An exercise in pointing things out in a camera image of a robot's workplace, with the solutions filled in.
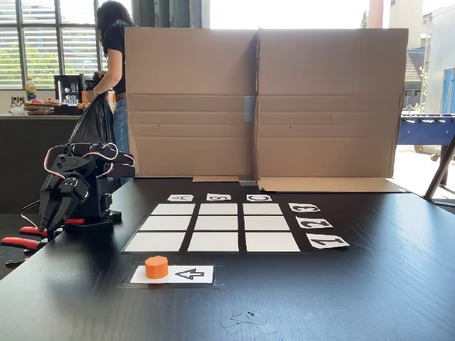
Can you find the blue foosball table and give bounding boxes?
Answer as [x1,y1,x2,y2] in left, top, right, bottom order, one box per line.
[396,113,455,163]

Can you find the black shelf with glasses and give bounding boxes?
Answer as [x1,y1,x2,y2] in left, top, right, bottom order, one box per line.
[53,74,86,107]

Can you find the wooden boards with food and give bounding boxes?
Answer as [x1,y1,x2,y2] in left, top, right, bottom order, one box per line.
[23,98,63,117]

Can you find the slanted wooden leg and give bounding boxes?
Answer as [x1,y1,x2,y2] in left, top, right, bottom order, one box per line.
[423,134,455,207]

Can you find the thin base cable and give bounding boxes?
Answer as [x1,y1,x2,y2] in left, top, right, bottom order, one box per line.
[19,200,41,228]

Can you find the paper label number 2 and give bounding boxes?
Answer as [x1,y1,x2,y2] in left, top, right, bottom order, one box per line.
[295,217,334,230]

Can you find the white nine-square paper grid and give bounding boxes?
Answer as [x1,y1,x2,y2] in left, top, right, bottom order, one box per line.
[122,202,303,254]

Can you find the person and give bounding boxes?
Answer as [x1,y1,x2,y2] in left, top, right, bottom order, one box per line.
[86,0,138,153]

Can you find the white arrow paper sheet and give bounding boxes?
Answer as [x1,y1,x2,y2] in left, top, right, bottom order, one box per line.
[129,265,215,285]

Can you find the black plastic bag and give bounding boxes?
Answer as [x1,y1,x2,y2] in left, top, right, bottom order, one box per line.
[68,80,117,146]

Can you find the yellow bottle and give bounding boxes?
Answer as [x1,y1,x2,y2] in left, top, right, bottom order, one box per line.
[24,77,38,102]

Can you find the round orange token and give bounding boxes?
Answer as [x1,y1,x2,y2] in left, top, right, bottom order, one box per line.
[144,255,169,280]

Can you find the black counter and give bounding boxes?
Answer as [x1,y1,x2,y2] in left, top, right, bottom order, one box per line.
[0,114,94,215]

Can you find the red handled spring clamp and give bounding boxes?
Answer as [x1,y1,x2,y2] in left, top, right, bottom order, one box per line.
[0,225,50,255]

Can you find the brown cardboard panel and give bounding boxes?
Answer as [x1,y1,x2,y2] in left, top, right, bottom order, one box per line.
[255,26,410,195]
[124,27,261,183]

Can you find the red white servo cable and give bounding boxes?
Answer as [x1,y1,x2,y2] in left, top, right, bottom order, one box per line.
[43,142,119,179]

